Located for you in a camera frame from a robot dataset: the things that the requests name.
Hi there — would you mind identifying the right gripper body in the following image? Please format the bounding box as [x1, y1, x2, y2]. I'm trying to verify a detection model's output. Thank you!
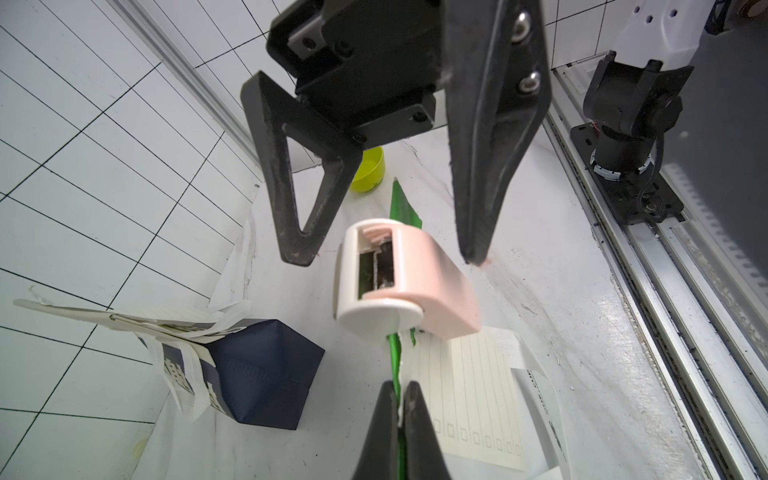
[267, 1, 442, 148]

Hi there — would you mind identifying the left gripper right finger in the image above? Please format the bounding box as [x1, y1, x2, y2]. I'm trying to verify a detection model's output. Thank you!
[402, 381, 451, 480]

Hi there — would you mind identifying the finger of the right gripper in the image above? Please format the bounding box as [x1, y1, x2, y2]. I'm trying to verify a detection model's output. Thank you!
[241, 72, 363, 267]
[442, 1, 552, 265]

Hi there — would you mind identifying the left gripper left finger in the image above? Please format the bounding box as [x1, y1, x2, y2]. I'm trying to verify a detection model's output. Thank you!
[352, 381, 399, 480]

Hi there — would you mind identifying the green white bag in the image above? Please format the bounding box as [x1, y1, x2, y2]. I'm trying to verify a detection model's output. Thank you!
[383, 176, 571, 480]

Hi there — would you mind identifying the navy beige bag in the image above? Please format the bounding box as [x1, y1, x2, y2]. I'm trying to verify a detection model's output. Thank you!
[14, 299, 325, 430]

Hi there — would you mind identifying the pink stapler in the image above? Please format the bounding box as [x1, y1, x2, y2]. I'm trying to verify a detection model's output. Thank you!
[333, 219, 482, 342]

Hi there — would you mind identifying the green bowl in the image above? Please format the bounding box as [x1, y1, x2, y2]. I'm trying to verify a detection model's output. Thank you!
[349, 147, 386, 194]

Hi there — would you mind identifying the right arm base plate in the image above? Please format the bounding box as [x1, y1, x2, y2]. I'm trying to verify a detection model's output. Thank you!
[570, 123, 684, 226]

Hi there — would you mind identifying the aluminium rail frame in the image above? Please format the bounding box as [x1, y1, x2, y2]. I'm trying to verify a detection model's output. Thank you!
[545, 66, 767, 479]

